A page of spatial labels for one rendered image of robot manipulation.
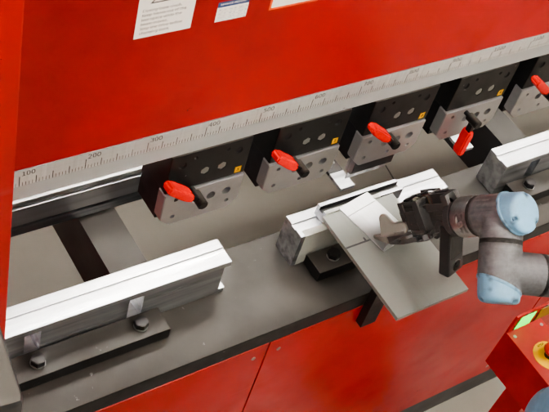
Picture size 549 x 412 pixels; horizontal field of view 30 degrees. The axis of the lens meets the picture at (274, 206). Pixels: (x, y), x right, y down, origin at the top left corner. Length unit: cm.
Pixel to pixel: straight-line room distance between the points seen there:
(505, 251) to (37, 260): 169
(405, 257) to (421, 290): 8
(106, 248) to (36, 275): 106
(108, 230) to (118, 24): 81
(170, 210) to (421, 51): 50
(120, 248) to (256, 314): 30
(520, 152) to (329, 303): 63
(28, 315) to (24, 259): 130
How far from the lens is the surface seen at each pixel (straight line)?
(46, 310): 184
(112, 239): 206
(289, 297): 205
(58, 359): 186
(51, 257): 313
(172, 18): 137
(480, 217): 182
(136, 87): 143
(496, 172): 239
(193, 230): 325
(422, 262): 204
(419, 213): 192
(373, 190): 213
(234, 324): 198
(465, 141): 202
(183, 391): 201
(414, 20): 169
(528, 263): 181
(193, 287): 195
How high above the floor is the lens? 247
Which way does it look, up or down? 47 degrees down
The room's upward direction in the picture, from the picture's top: 19 degrees clockwise
